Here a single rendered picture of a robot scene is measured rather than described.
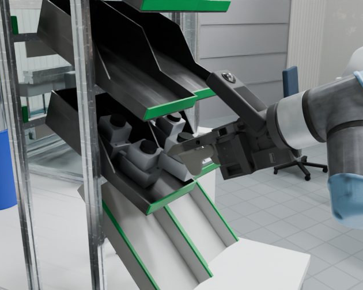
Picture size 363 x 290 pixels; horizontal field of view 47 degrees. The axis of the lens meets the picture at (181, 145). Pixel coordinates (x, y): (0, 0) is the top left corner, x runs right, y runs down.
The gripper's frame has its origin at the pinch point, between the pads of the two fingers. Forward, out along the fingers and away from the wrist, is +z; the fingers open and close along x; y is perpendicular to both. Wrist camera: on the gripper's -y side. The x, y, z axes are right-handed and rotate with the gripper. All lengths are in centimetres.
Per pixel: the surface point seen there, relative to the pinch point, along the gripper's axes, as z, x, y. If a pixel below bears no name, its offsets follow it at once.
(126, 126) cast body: 9.2, -2.0, -6.6
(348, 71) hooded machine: 104, 441, -4
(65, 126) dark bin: 16.5, -9.2, -10.2
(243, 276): 19, 28, 38
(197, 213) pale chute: 16.9, 16.9, 16.9
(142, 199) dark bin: 4.1, -9.1, 6.2
